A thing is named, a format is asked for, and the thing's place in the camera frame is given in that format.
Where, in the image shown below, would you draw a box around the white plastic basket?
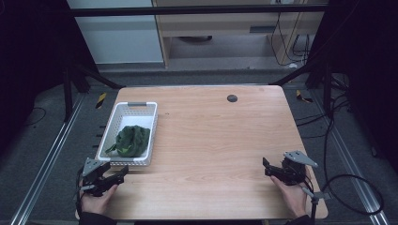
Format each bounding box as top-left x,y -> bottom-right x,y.
95,100 -> 160,167

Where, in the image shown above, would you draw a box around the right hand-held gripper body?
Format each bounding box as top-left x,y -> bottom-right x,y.
279,150 -> 319,186

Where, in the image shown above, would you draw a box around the long looped black cable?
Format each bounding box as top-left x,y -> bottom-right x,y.
321,90 -> 385,217

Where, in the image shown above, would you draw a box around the metal floor rail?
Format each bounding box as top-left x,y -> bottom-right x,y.
8,93 -> 86,225
311,89 -> 390,225

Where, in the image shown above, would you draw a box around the grey bracket on stand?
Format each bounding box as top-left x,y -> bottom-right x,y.
301,186 -> 332,225

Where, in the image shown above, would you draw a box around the white cabinet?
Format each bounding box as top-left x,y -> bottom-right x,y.
67,0 -> 165,66

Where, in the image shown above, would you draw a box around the yellow black tape marker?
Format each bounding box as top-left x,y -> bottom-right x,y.
295,89 -> 314,104
95,92 -> 108,110

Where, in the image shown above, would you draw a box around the person's right hand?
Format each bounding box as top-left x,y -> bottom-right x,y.
269,175 -> 310,219

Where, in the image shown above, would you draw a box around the person's left hand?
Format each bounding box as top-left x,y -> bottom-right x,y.
79,184 -> 120,217

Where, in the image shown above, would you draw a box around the black metal stand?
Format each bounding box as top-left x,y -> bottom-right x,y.
61,61 -> 125,124
268,57 -> 334,117

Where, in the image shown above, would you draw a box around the black cables under desk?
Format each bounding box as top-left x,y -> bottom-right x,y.
269,11 -> 312,68

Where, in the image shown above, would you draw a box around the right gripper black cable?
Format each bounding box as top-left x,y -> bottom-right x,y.
301,174 -> 315,195

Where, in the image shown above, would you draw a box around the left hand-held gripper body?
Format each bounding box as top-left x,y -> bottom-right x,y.
79,157 -> 110,198

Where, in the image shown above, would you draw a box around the black horizontal frame bar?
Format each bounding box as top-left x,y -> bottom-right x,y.
67,4 -> 329,17

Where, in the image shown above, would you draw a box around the thin black floor cable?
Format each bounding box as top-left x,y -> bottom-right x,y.
23,106 -> 48,128

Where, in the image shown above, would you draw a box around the dark green leafy vegetable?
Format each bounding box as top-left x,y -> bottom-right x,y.
104,125 -> 152,158

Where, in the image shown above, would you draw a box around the black curtain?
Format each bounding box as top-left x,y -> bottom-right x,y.
0,0 -> 99,154
307,0 -> 398,174

